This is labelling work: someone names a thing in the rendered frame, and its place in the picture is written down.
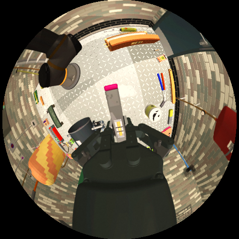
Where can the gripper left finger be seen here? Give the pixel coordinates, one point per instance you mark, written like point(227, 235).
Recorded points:
point(105, 138)

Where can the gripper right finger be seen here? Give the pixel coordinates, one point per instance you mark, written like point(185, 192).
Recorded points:
point(131, 136)

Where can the grey spirit level pink caps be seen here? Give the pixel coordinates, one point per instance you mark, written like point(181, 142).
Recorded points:
point(113, 104)

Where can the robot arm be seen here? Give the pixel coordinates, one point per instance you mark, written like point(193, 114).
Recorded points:
point(61, 50)

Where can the green sliding weight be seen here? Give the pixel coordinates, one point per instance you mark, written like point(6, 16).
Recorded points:
point(71, 142)

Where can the orange tool tray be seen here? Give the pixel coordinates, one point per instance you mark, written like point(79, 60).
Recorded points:
point(128, 41)

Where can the silver axle rod assembly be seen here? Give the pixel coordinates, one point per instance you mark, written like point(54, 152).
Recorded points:
point(97, 125)

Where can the pink orange pad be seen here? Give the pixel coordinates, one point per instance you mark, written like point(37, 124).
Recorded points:
point(167, 131)

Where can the pink yellow brush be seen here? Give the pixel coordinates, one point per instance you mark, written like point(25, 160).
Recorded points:
point(69, 156)

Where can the yellow grey utility knife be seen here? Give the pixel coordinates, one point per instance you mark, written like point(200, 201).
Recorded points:
point(170, 116)

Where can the red handheld meter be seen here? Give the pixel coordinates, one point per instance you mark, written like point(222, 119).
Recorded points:
point(56, 133)

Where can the small orange purple box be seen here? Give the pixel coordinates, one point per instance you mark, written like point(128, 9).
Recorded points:
point(46, 122)

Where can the orange yellow zigzag tank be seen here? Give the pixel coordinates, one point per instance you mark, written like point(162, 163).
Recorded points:
point(46, 160)

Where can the small orange cylinder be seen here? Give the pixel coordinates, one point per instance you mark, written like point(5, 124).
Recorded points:
point(42, 100)

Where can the green flat box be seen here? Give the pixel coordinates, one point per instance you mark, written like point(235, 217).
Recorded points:
point(36, 96)

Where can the orange matchbox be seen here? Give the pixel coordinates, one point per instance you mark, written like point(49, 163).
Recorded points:
point(161, 58)

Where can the round blue red sign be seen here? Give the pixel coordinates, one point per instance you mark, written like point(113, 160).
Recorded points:
point(12, 145)

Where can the yellow green torch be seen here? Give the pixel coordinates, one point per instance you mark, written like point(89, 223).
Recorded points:
point(127, 29)

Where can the copper wall pipe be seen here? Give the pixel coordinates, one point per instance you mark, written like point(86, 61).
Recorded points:
point(28, 68)
point(196, 106)

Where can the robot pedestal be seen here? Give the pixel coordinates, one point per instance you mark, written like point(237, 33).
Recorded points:
point(72, 74)

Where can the grey wall plate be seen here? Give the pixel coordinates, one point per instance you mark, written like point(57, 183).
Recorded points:
point(184, 212)

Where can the red wall cabinet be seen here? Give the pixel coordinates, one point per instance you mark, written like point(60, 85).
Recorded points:
point(225, 130)

